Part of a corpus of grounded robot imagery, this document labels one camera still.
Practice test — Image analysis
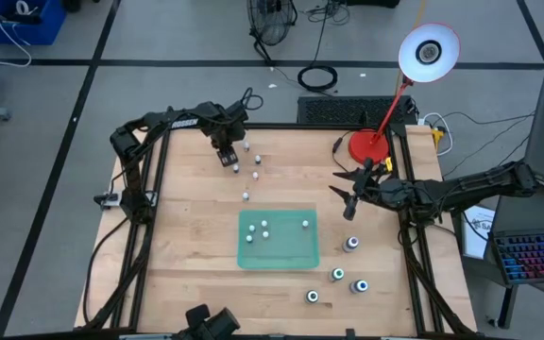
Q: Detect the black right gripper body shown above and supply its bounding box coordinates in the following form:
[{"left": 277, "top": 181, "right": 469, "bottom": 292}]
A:
[{"left": 344, "top": 158, "right": 399, "bottom": 222}]

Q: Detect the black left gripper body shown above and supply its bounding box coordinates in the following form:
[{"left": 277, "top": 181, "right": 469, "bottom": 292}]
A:
[{"left": 204, "top": 112, "right": 249, "bottom": 150}]

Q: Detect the red desk lamp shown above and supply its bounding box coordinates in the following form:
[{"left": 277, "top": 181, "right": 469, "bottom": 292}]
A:
[{"left": 347, "top": 22, "right": 462, "bottom": 167}]

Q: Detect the black mesh computer case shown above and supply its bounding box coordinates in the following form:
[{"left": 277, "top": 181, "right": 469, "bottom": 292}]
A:
[{"left": 297, "top": 95, "right": 418, "bottom": 127}]

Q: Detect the teal translucent plastic bin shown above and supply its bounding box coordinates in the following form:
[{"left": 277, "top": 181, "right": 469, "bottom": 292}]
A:
[{"left": 236, "top": 209, "right": 321, "bottom": 271}]

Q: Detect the white paper sheet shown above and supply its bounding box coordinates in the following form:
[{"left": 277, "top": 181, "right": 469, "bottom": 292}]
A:
[{"left": 460, "top": 205, "right": 497, "bottom": 260}]

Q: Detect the black floor fan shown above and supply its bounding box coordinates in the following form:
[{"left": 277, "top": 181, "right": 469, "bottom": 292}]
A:
[{"left": 246, "top": 0, "right": 298, "bottom": 66}]

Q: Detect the dark computer desk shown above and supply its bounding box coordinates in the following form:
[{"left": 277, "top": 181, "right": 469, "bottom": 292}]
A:
[{"left": 460, "top": 169, "right": 544, "bottom": 332}]

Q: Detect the backlit computer keyboard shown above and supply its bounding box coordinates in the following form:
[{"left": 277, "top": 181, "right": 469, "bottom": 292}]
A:
[{"left": 492, "top": 229, "right": 544, "bottom": 286}]

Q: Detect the blue plastic tote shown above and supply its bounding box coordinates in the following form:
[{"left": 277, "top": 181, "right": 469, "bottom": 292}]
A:
[{"left": 0, "top": 0, "right": 68, "bottom": 47}]

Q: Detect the black lamp power cable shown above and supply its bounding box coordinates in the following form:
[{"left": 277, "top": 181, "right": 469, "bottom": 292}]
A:
[{"left": 331, "top": 130, "right": 354, "bottom": 174}]

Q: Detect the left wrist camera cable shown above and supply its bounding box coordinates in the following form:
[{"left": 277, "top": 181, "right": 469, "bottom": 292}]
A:
[{"left": 227, "top": 87, "right": 264, "bottom": 125}]

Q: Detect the black aluminium table frame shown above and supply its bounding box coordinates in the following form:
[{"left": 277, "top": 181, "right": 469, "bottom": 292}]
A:
[{"left": 74, "top": 106, "right": 479, "bottom": 339}]

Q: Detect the white looped cable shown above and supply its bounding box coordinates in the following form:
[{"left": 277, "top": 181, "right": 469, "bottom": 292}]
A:
[{"left": 420, "top": 111, "right": 455, "bottom": 158}]

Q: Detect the coiled black floor cable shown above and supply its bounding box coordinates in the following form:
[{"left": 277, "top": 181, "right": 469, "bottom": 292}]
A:
[{"left": 297, "top": 64, "right": 339, "bottom": 94}]

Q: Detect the thin black floor cable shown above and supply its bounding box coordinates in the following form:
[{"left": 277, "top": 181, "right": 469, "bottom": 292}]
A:
[{"left": 434, "top": 110, "right": 537, "bottom": 180}]

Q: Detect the yellow hanging cord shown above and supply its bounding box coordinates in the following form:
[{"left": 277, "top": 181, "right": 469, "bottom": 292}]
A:
[{"left": 394, "top": 0, "right": 430, "bottom": 95}]

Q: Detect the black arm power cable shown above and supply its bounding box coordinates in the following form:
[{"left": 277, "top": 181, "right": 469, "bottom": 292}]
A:
[{"left": 81, "top": 214, "right": 134, "bottom": 328}]

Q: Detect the white floor cable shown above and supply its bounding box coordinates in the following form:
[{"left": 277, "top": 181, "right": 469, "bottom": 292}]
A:
[{"left": 0, "top": 0, "right": 33, "bottom": 68}]

